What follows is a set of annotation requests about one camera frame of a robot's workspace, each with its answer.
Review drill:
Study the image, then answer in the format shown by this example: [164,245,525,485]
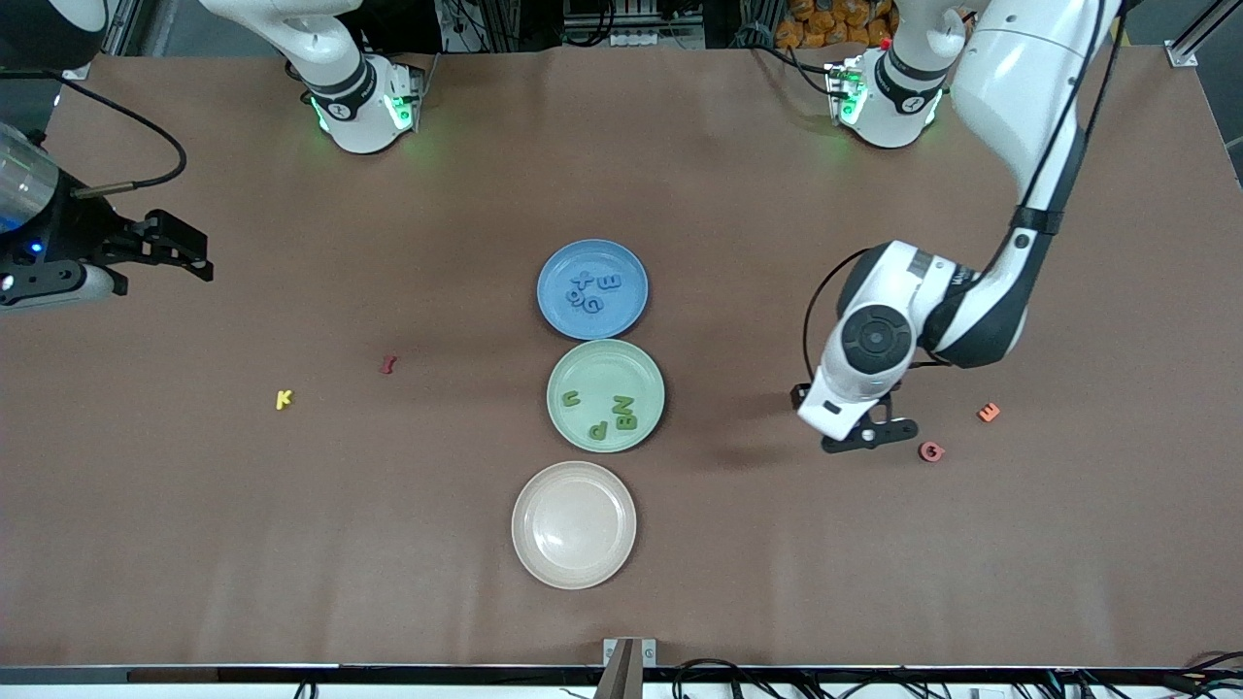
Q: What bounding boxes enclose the black cable bundle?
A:
[670,658,972,699]

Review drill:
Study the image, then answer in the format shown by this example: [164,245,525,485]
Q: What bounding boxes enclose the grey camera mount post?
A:
[594,641,644,699]

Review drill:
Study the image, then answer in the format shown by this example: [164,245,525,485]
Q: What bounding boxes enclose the black arm base cable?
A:
[738,27,838,77]

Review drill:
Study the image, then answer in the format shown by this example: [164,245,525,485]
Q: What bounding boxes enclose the table edge rail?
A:
[0,665,1243,699]

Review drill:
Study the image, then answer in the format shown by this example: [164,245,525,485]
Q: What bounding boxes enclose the green plate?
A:
[546,338,667,454]

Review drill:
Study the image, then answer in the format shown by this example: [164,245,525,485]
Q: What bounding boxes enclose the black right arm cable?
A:
[0,66,187,200]

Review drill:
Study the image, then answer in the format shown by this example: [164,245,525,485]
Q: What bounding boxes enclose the white power strip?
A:
[610,29,702,50]

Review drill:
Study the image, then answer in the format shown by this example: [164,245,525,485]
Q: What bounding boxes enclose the metal table edge bracket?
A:
[603,637,658,671]

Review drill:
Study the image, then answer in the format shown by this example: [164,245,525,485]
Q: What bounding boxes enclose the beige plate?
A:
[511,460,639,591]

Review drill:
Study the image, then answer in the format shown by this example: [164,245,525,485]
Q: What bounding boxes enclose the orange fruit pile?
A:
[775,0,896,50]

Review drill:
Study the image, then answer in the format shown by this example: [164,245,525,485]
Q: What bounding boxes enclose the brown table cover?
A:
[0,44,1243,671]

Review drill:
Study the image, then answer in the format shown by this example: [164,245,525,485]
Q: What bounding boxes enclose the blue plate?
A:
[536,238,650,342]

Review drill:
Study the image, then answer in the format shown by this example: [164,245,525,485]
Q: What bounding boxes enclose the red and black cables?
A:
[1156,649,1243,695]

